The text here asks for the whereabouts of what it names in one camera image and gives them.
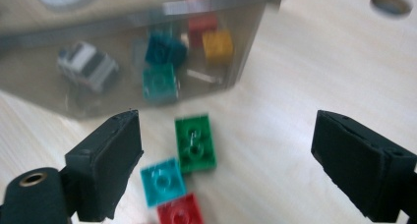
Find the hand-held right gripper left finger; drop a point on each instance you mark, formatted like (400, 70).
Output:
(108, 161)

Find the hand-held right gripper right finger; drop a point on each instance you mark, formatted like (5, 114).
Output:
(360, 165)

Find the red toy block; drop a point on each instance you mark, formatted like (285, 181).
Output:
(200, 27)
(180, 212)

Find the green toy block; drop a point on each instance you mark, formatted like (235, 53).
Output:
(195, 143)

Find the white toy car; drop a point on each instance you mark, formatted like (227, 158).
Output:
(88, 67)

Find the dark teal toy block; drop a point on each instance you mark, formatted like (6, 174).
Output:
(165, 48)

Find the clear brown plastic storage box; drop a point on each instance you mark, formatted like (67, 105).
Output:
(124, 24)

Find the orange toy block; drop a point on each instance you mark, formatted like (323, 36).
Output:
(218, 47)

